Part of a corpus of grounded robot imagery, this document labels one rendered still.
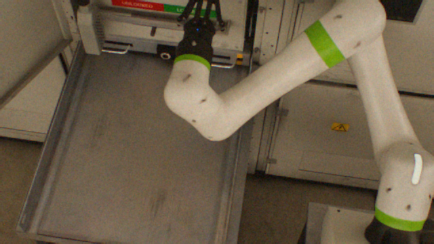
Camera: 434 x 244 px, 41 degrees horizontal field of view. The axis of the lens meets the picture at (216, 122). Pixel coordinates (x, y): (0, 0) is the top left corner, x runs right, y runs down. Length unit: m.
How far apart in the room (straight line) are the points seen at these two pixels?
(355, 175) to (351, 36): 1.24
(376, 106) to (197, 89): 0.51
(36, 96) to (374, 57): 1.37
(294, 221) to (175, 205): 1.01
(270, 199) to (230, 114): 1.23
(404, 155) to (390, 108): 0.17
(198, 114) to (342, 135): 0.97
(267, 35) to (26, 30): 0.74
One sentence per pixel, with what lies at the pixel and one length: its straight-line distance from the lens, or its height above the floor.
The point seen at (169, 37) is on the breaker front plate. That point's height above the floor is 0.94.
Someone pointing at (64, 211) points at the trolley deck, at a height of 0.85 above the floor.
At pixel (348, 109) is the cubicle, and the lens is 2.10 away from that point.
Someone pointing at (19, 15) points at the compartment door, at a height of 1.08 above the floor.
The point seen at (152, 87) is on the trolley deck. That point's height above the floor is 0.85.
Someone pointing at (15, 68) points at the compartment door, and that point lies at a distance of 1.94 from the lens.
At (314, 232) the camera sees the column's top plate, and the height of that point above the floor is 0.75.
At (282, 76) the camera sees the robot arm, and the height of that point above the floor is 1.26.
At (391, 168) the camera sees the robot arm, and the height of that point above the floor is 1.13.
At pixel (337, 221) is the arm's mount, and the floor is 0.91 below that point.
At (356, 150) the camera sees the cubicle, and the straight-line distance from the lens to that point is 2.36.
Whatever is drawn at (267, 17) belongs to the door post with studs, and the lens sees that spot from 1.76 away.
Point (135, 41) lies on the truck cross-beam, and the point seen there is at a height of 0.92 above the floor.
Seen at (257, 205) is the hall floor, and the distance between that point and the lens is 2.61.
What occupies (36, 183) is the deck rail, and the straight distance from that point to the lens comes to 1.74.
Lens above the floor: 2.41
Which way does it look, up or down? 60 degrees down
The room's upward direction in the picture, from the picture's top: 2 degrees clockwise
